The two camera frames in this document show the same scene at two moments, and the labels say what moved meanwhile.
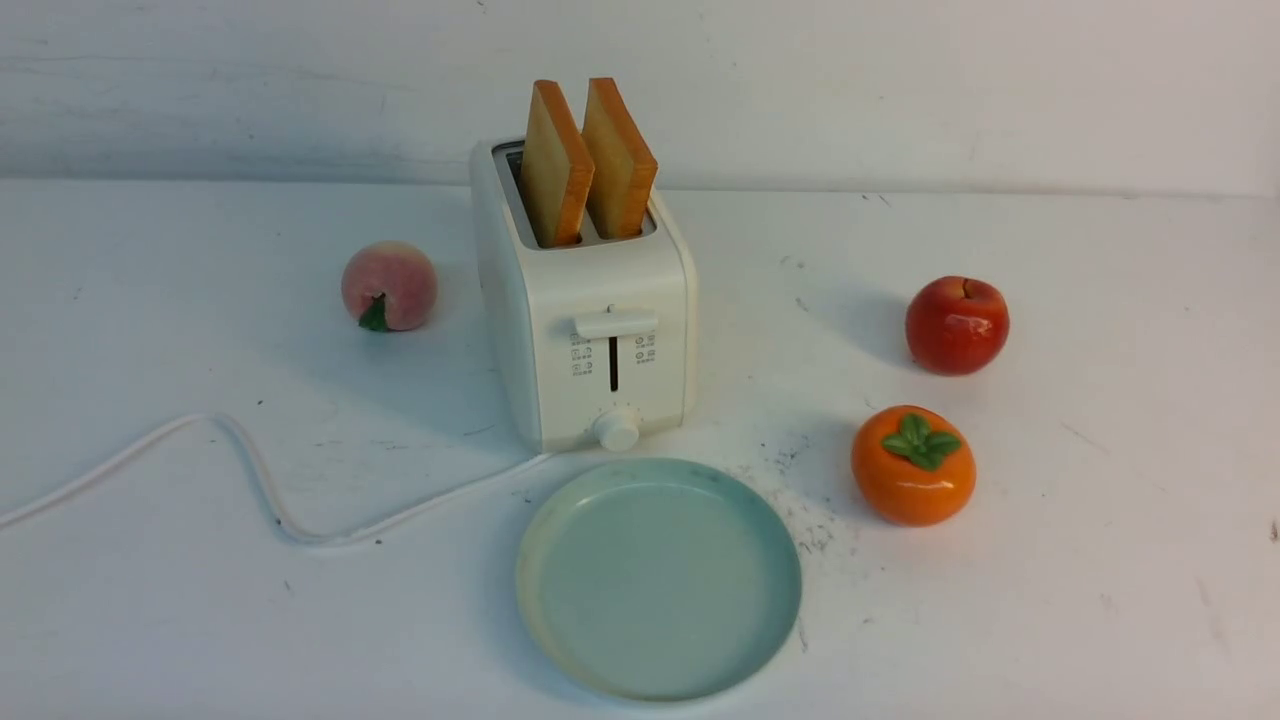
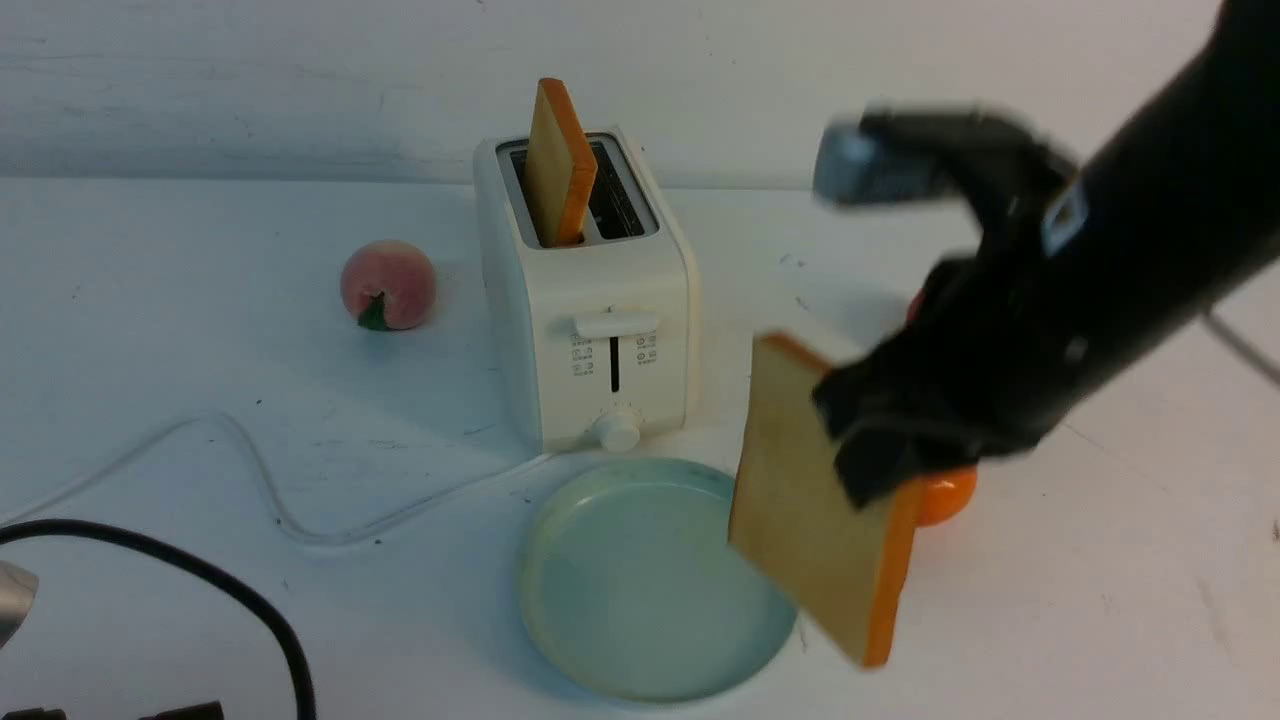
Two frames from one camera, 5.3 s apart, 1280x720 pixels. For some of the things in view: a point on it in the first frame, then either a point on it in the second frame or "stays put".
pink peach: [390, 286] stays put
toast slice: [620, 167] → [842, 561]
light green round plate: [655, 579] stays put
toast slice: [556, 165] stays put
